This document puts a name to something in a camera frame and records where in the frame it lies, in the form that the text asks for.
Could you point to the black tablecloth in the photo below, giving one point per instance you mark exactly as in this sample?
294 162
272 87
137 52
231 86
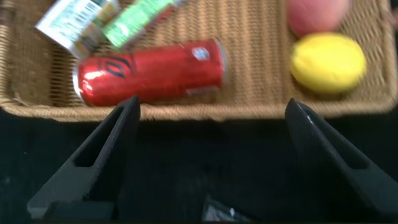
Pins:
202 149

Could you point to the yellow lemon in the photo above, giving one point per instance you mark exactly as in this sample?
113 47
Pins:
326 62

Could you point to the small white juice carton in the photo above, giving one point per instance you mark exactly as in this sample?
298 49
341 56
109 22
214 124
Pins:
71 21

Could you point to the red soda can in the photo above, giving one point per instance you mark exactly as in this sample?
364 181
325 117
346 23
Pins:
155 71

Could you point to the red apple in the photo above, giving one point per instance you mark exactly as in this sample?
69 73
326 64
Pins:
314 15

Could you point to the wicker basket holding food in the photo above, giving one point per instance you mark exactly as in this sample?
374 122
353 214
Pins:
255 62

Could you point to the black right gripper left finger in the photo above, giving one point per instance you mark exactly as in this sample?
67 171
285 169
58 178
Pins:
118 149

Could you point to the red Hi-Chew candy pack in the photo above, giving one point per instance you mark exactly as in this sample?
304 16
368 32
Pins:
133 21

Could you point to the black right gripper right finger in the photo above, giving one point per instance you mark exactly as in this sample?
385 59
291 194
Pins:
323 149

